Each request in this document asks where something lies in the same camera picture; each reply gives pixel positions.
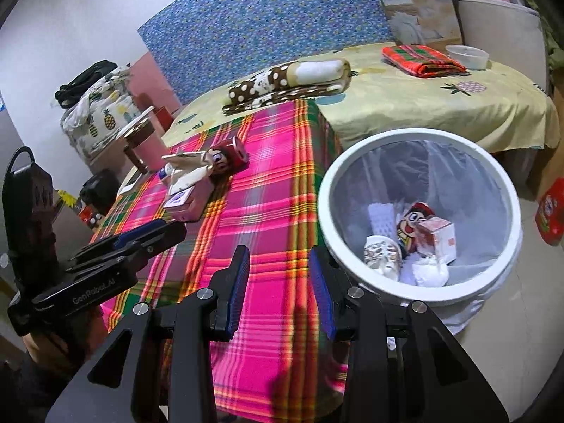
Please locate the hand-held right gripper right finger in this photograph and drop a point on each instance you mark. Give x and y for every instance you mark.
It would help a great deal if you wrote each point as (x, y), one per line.
(324, 295)

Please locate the brown cardboard box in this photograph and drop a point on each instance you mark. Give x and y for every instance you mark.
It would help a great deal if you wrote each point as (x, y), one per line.
(418, 13)

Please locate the blue floral headboard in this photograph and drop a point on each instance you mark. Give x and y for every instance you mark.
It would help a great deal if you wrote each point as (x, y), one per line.
(264, 22)

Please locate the silver smartphone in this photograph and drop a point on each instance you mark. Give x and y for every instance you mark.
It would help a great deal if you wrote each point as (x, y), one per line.
(130, 181)

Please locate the folded red green plaid cloth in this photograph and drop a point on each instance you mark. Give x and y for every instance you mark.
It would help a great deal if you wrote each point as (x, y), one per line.
(418, 59)

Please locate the pink cup with brown lid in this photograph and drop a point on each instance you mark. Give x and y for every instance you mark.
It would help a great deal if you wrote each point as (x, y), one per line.
(147, 150)

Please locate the white printed paper cup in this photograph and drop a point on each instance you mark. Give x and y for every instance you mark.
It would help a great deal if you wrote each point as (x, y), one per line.
(381, 255)

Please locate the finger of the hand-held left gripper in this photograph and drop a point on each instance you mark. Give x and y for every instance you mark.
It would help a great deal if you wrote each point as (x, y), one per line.
(136, 233)
(163, 238)

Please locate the white bowl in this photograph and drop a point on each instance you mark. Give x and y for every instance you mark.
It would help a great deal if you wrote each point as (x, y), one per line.
(467, 57)

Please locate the purple white drink carton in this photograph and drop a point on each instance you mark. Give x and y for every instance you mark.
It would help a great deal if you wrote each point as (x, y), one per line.
(185, 202)

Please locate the pineapple print bedding bundle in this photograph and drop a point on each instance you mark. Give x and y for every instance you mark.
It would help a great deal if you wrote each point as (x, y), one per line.
(101, 119)

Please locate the yellow printed bed sheet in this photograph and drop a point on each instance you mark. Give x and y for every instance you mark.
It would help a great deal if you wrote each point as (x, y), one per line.
(396, 97)

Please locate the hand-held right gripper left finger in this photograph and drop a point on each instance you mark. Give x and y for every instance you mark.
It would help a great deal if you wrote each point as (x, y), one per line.
(235, 291)

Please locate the black bag on floor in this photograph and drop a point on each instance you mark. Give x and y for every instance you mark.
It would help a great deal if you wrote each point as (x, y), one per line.
(99, 189)

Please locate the white panel board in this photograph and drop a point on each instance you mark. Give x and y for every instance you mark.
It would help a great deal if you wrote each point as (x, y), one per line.
(493, 26)

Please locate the small red white packet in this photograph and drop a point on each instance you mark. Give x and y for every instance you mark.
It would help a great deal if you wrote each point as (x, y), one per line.
(88, 216)

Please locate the pink white drink carton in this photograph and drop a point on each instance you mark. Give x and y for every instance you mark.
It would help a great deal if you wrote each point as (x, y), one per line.
(438, 238)

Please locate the green curtain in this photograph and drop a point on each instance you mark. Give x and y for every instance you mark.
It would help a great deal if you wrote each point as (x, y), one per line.
(550, 39)

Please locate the pink green plaid tablecloth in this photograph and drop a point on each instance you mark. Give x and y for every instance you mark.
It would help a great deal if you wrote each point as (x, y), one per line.
(273, 211)

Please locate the white round bin with liner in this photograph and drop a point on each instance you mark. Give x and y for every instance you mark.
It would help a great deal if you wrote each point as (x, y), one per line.
(326, 198)

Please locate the white tissue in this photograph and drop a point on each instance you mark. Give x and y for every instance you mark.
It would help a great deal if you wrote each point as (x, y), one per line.
(425, 273)

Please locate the white foam fruit net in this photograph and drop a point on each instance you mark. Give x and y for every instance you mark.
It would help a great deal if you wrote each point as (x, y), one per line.
(382, 218)

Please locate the grey refrigerator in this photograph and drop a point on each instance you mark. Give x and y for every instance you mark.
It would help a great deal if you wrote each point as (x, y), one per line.
(66, 229)

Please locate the brown polka dot blanket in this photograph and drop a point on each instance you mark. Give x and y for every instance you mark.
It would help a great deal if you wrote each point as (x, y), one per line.
(273, 81)

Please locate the white bottle with blue label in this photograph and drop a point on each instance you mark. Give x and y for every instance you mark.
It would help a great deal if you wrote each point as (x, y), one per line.
(166, 172)

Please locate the red cartoon drink can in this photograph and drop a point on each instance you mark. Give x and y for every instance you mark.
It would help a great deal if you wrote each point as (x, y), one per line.
(229, 156)
(414, 222)

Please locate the red detergent bottle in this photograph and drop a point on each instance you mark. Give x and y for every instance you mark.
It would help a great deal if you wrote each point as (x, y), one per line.
(550, 216)

